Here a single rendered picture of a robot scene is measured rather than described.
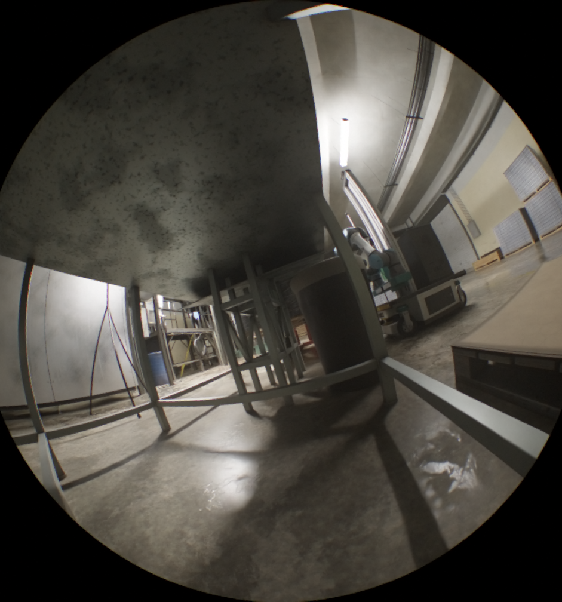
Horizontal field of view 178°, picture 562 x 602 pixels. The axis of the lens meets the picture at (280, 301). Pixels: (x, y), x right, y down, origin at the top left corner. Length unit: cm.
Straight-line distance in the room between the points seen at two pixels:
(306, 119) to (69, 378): 269
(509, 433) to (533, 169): 659
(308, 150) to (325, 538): 86
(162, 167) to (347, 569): 84
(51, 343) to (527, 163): 912
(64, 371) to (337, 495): 249
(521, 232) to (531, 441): 681
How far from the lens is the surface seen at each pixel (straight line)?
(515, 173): 689
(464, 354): 63
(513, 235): 711
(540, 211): 674
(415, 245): 173
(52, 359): 251
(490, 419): 26
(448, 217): 1085
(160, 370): 366
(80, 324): 265
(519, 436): 24
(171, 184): 58
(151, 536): 52
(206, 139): 51
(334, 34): 510
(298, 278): 82
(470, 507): 39
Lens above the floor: 34
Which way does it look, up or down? 11 degrees up
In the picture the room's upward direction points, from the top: 17 degrees counter-clockwise
